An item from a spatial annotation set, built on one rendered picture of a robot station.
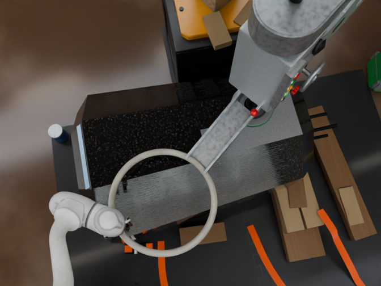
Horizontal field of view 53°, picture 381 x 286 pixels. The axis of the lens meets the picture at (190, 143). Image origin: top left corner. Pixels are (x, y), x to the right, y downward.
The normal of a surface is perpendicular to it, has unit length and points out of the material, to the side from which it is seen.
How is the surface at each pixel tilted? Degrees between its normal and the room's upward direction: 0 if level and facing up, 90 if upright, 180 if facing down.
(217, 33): 0
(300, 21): 0
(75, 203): 38
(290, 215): 0
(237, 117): 16
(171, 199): 45
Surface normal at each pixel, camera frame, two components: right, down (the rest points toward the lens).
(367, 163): -0.01, -0.27
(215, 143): -0.19, -0.06
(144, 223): 0.18, 0.47
